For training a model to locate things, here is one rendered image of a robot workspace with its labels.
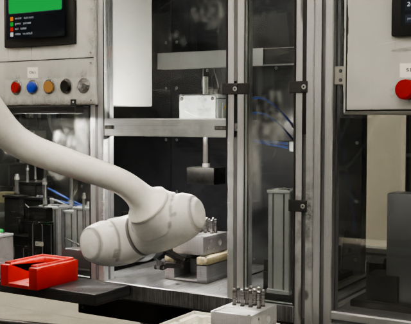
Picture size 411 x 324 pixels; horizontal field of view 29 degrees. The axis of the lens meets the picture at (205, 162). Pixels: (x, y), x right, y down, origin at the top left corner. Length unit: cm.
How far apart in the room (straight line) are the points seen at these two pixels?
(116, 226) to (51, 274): 34
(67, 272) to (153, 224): 47
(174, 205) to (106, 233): 17
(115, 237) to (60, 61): 60
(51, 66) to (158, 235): 68
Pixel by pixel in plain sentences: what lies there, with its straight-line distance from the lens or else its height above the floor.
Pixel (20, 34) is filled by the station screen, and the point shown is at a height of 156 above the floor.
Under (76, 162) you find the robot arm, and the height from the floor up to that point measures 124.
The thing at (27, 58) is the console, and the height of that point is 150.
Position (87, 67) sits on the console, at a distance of 213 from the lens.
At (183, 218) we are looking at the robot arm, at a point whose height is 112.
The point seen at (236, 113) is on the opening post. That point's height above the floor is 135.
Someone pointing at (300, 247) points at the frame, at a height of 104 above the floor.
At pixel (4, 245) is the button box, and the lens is 222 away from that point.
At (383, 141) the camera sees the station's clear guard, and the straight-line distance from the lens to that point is 177.
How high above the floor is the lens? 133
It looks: 3 degrees down
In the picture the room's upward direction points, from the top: straight up
